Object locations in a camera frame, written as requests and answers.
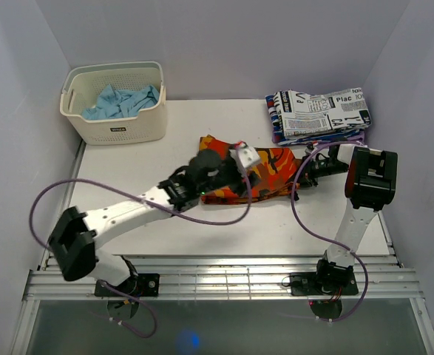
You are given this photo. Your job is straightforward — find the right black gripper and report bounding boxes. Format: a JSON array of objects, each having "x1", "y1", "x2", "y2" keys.
[{"x1": 285, "y1": 154, "x2": 348, "y2": 188}]

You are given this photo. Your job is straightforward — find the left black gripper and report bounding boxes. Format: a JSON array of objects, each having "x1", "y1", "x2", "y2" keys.
[{"x1": 198, "y1": 144, "x2": 260, "y2": 197}]

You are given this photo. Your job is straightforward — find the orange camouflage trousers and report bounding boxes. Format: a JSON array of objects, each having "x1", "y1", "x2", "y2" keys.
[{"x1": 201, "y1": 148, "x2": 302, "y2": 205}]

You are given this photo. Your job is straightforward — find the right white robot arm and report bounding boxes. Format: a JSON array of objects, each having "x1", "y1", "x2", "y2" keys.
[{"x1": 294, "y1": 142, "x2": 399, "y2": 294}]

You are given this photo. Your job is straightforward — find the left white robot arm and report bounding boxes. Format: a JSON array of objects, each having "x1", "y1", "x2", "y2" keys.
[{"x1": 48, "y1": 143, "x2": 261, "y2": 296}]

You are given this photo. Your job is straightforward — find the purple folded trousers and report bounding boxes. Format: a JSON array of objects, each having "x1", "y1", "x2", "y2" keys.
[{"x1": 272, "y1": 129, "x2": 365, "y2": 146}]

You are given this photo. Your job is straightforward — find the newspaper print folded trousers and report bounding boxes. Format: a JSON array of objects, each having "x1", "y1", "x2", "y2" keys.
[{"x1": 273, "y1": 88, "x2": 371, "y2": 138}]

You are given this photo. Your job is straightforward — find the blue patterned folded trousers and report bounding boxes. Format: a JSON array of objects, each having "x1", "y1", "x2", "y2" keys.
[{"x1": 265, "y1": 92, "x2": 362, "y2": 147}]

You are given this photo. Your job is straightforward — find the light blue cloth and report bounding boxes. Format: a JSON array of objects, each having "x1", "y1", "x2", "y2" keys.
[{"x1": 81, "y1": 84, "x2": 160, "y2": 121}]

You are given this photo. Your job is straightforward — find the white perforated plastic basket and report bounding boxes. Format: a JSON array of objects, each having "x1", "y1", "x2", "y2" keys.
[{"x1": 59, "y1": 61, "x2": 167, "y2": 146}]

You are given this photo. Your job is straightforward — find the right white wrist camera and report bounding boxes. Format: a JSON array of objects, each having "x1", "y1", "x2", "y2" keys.
[{"x1": 305, "y1": 145, "x2": 318, "y2": 156}]

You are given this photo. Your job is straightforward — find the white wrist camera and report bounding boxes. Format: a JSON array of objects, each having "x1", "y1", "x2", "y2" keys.
[
  {"x1": 305, "y1": 145, "x2": 318, "y2": 156},
  {"x1": 228, "y1": 141, "x2": 261, "y2": 175}
]

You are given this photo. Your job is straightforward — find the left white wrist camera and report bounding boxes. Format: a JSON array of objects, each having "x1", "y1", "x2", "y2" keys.
[{"x1": 228, "y1": 141, "x2": 261, "y2": 175}]

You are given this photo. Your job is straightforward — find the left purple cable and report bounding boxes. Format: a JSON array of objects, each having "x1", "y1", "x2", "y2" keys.
[{"x1": 28, "y1": 140, "x2": 254, "y2": 338}]

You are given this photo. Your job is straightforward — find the purple cable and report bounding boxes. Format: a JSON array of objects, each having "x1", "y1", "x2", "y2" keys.
[
  {"x1": 290, "y1": 138, "x2": 369, "y2": 323},
  {"x1": 28, "y1": 140, "x2": 254, "y2": 338}
]

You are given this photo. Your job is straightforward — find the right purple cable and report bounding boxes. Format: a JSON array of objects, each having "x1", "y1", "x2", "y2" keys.
[{"x1": 290, "y1": 138, "x2": 369, "y2": 323}]

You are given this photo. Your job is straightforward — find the aluminium rail frame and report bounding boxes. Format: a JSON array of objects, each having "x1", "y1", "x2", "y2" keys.
[{"x1": 17, "y1": 253, "x2": 434, "y2": 354}]

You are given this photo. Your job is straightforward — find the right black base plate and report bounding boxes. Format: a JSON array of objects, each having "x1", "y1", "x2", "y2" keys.
[{"x1": 289, "y1": 272, "x2": 359, "y2": 297}]

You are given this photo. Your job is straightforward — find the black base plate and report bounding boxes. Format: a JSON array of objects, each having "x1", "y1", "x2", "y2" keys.
[
  {"x1": 94, "y1": 273, "x2": 160, "y2": 297},
  {"x1": 289, "y1": 272, "x2": 359, "y2": 297}
]

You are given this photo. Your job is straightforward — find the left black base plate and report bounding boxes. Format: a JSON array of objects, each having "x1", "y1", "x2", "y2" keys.
[{"x1": 94, "y1": 273, "x2": 160, "y2": 297}]

